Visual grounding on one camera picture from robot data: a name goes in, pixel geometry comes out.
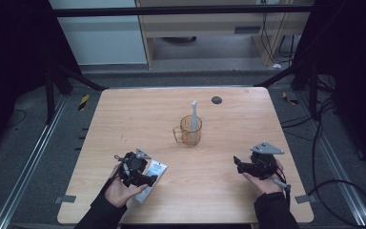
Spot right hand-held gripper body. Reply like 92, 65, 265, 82
250, 141, 285, 180

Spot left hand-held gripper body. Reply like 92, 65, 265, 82
120, 148, 152, 188

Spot white toothpaste tube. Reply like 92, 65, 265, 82
133, 159, 169, 205

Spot transparent orange cup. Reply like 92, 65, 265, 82
172, 114, 203, 147

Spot white electric toothbrush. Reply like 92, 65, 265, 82
189, 100, 200, 135

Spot person's right hand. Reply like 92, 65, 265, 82
242, 158, 285, 196

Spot person's left hand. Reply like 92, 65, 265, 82
104, 163, 149, 209

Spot white cabinet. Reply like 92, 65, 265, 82
48, 0, 149, 66

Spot black curtain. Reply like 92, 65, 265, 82
0, 0, 82, 156
294, 0, 366, 177

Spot light wooden desk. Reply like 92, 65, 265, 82
135, 0, 315, 70

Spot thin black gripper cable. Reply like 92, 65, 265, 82
108, 154, 132, 189

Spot black cable with grey plug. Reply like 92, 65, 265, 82
270, 171, 293, 208

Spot black floor cable bundle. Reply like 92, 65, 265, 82
280, 74, 339, 142

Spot aluminium floor rail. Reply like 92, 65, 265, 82
296, 92, 366, 227
0, 94, 69, 229

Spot black metal frame stand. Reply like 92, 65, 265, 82
254, 60, 319, 118
44, 60, 108, 125

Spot black cables under desk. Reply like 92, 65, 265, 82
259, 0, 300, 65

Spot thin black floor cable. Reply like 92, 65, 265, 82
4, 109, 28, 129

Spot black horizontal frame bar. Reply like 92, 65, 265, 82
51, 4, 315, 18

